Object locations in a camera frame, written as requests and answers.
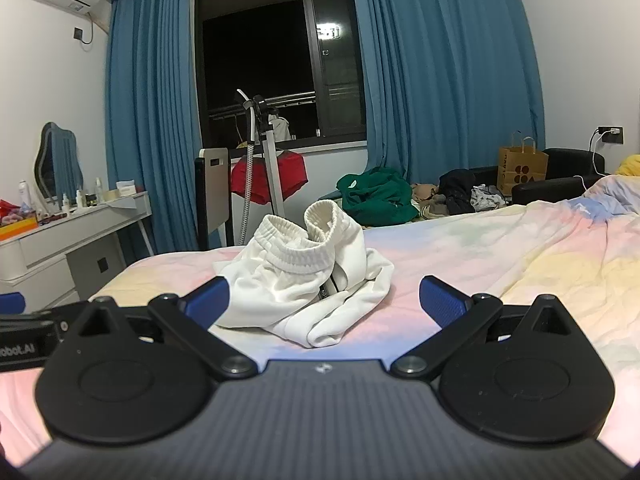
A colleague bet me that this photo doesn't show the beige cloth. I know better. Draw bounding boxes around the beige cloth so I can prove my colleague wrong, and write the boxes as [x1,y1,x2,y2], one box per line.
[411,182,451,218]

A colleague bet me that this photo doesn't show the blue curtain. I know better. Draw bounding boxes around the blue curtain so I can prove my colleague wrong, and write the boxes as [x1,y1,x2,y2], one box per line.
[104,0,203,261]
[347,0,546,196]

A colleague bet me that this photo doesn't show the white dressing table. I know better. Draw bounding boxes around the white dressing table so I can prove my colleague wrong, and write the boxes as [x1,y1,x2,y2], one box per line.
[0,191,153,311]

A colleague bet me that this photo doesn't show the white pants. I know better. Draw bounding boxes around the white pants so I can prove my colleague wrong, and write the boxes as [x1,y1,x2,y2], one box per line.
[212,200,396,348]

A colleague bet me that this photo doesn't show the pastel patchwork quilt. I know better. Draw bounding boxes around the pastel patchwork quilt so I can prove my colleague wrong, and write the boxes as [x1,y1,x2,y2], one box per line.
[0,172,640,466]

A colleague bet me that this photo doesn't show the black garment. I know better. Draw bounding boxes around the black garment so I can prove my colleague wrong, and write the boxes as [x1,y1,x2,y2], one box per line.
[439,169,478,215]

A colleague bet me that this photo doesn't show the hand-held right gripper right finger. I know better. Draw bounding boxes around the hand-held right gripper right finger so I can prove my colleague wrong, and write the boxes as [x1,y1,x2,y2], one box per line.
[390,275,601,380]

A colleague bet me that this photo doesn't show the orange box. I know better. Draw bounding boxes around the orange box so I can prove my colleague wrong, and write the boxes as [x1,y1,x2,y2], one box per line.
[0,217,39,242]

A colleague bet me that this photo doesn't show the green garment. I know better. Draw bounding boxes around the green garment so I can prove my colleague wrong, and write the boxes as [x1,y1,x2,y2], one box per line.
[336,167,421,227]

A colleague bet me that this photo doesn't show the white charging cable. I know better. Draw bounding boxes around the white charging cable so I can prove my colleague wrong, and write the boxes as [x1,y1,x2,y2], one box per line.
[572,132,608,193]

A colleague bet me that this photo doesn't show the white patterned cloth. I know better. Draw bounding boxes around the white patterned cloth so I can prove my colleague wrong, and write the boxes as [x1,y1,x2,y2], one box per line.
[470,185,508,212]

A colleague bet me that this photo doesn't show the white panel black frame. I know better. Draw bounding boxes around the white panel black frame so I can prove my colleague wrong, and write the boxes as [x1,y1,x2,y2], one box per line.
[195,147,234,251]

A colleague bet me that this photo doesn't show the brown paper bag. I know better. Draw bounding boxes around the brown paper bag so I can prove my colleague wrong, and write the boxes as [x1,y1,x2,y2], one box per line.
[497,131,549,196]

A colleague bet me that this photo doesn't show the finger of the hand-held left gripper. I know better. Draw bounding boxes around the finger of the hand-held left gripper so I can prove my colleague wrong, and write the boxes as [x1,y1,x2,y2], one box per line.
[0,291,26,317]

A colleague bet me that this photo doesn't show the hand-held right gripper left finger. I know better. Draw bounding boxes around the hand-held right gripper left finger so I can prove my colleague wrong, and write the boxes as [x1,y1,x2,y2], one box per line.
[50,276,258,380]

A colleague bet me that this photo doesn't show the dark framed window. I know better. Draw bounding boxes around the dark framed window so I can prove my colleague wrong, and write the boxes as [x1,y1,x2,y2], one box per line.
[192,0,368,148]

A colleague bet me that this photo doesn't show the red garment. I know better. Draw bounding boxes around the red garment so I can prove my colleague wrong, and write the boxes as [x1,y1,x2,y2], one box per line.
[230,152,308,206]

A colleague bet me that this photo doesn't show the wavy framed mirror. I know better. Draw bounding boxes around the wavy framed mirror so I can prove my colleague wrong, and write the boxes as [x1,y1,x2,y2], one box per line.
[34,121,85,198]

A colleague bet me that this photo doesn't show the black sofa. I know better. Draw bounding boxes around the black sofa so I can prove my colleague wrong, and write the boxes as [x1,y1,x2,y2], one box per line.
[470,147,606,206]

